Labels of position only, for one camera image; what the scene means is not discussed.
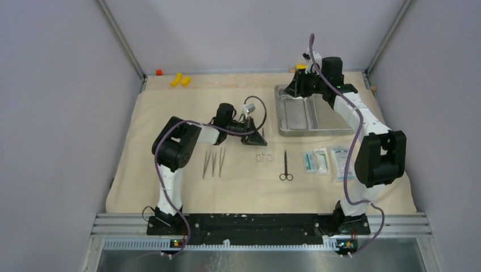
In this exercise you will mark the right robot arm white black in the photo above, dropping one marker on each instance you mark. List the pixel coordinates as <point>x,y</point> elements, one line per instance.
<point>382,152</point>

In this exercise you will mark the large steel tray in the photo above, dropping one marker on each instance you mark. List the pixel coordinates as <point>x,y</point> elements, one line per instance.
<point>330,123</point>

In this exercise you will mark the blue white sterile pouch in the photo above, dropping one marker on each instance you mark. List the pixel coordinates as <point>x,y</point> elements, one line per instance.
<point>338,162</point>

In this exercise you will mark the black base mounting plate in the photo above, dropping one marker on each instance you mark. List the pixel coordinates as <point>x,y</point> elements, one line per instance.
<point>258,229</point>

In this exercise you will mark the teal white sterile packet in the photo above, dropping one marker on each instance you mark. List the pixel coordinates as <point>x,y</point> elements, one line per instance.
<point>310,163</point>

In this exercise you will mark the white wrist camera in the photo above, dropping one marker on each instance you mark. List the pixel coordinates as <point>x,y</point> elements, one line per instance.
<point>313,62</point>
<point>248,109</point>

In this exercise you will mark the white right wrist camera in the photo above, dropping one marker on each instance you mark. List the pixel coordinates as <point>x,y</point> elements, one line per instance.
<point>313,62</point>

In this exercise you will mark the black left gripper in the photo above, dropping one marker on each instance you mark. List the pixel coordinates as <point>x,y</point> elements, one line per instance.
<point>254,139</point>

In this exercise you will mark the small steel instrument tray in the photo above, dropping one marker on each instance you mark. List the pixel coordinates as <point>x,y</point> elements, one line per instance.
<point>296,114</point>

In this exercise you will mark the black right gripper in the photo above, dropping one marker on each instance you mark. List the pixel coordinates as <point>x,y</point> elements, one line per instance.
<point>296,89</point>

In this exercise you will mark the beige wrapping cloth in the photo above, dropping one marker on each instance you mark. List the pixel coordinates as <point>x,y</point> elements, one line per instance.
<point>245,186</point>

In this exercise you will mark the steel forceps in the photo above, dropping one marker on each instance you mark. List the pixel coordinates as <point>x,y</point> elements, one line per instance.
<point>263,155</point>

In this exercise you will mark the yellow block left two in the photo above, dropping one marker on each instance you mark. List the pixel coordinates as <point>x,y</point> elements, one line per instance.
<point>185,81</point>

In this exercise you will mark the yellow block left one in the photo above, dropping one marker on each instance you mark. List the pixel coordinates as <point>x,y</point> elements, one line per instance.
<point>177,80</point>

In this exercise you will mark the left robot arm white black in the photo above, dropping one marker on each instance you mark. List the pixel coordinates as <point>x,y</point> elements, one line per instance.
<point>174,146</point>

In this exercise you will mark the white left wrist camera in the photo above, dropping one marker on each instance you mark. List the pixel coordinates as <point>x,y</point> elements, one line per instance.
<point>248,109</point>

